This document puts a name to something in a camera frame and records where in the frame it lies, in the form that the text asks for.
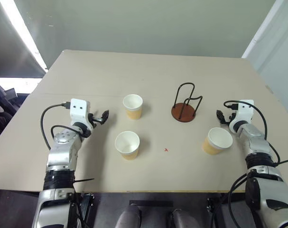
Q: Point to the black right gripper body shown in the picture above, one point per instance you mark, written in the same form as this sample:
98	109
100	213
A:
229	117

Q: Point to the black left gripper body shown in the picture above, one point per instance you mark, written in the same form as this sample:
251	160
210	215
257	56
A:
95	119

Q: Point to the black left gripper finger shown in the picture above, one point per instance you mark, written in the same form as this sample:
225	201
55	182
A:
105	113
105	119

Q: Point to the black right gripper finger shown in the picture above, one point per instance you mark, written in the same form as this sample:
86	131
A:
221	114
222	120

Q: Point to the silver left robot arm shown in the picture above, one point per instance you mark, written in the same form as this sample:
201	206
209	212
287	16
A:
60	152

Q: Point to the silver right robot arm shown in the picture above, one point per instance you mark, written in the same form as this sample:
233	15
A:
257	142

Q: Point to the tan paper cup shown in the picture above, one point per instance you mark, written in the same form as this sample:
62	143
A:
127	146
216	142
132	106

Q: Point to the black zip tie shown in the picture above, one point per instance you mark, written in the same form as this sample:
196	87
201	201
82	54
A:
84	180

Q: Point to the black table caster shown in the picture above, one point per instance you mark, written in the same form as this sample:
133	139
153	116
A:
209	205

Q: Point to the black chair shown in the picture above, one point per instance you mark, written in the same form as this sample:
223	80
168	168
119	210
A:
1	118

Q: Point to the dark grey rounded shape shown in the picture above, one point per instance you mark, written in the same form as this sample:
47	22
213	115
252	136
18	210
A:
181	219
129	217

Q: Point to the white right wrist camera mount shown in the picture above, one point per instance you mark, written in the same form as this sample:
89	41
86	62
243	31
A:
245	111

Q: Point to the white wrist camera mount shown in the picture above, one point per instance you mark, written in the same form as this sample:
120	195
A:
245	111
79	110

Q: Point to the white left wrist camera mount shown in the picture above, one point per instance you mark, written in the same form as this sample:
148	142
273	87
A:
79	110

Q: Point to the black frame under table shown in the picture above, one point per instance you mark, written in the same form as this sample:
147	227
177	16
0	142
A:
86	206

